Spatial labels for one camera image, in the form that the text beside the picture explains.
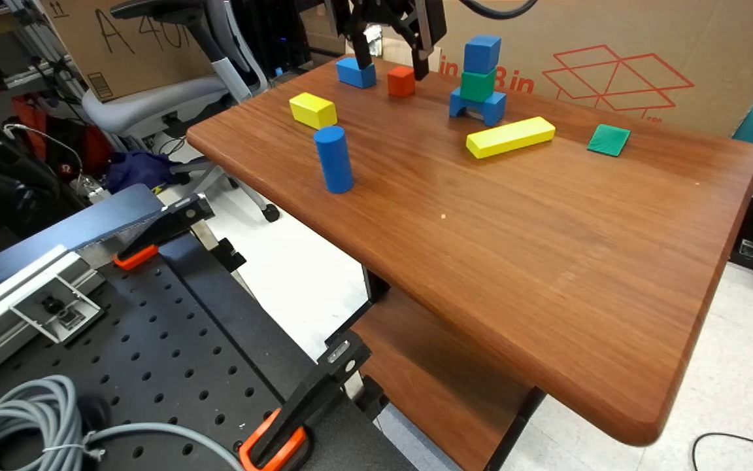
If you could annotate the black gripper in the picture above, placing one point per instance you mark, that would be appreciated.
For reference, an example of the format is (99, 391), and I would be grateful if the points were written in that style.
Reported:
(385, 5)

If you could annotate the orange cube block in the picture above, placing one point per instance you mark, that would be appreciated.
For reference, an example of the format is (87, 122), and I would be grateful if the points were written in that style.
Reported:
(402, 83)

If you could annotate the blue rectangular block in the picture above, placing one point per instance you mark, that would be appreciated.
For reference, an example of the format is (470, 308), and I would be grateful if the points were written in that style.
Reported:
(358, 73)

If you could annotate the blue cube block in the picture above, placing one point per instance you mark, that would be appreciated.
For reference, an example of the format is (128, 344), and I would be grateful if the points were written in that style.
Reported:
(482, 52)

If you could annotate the green cube block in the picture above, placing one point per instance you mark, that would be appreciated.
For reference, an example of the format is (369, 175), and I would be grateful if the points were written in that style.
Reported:
(477, 85)

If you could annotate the short yellow block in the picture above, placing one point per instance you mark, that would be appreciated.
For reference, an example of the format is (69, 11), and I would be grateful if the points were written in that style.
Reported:
(313, 110)

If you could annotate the blue arch block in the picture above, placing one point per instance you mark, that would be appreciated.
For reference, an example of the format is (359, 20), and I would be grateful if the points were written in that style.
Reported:
(492, 107)

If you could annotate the blue cylinder block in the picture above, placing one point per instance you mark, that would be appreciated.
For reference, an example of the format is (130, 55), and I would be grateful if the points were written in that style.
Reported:
(333, 161)

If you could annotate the long yellow block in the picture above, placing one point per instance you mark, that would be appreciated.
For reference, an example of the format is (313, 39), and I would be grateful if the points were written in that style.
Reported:
(511, 137)

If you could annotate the flat green block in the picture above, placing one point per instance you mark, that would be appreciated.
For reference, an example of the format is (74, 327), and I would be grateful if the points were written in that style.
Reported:
(610, 140)

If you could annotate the grey office chair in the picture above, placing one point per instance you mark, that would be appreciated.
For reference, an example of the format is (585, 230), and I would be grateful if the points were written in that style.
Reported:
(158, 96)

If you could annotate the cardboard box with handwriting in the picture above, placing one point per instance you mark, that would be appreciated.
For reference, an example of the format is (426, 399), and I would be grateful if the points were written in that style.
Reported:
(133, 42)

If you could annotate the large printed cardboard box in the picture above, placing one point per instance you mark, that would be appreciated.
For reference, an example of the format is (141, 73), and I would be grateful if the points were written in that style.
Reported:
(656, 34)

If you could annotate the blue cloth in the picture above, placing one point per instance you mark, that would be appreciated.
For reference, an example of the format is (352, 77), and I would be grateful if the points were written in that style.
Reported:
(138, 171)

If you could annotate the wooden table lower shelf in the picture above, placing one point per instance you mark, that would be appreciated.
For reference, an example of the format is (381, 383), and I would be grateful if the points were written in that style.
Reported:
(447, 393)

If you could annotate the reflective metal plate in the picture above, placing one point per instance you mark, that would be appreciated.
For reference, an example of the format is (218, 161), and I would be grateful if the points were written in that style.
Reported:
(73, 228)

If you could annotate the red equipment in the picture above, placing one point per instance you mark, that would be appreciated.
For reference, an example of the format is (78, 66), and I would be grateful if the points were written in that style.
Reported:
(28, 117)

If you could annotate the black perforated breadboard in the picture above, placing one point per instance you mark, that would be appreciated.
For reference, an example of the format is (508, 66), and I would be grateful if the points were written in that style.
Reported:
(177, 368)

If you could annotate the aluminium extrusion rail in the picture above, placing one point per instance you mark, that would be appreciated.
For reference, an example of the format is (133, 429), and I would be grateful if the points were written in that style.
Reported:
(13, 304)

